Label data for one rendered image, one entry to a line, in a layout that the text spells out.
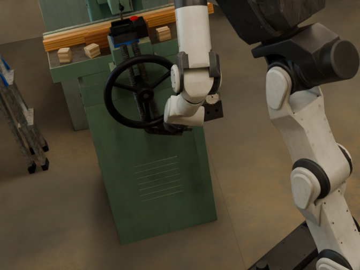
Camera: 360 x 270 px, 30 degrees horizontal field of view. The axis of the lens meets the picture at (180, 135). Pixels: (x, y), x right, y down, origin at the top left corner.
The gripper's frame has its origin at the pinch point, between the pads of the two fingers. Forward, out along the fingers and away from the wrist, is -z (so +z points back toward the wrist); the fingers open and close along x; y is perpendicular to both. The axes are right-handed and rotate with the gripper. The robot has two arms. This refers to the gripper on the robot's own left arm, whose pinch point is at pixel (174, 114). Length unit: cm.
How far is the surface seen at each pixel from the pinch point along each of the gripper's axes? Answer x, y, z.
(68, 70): -1.4, 40.6, -14.9
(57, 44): 6, 49, -26
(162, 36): 24.9, 15.1, -13.8
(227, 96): 31, -38, -147
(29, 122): -30, 54, -114
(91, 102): -8.1, 28.4, -22.4
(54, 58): 1, 48, -21
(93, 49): 9.5, 35.7, -13.4
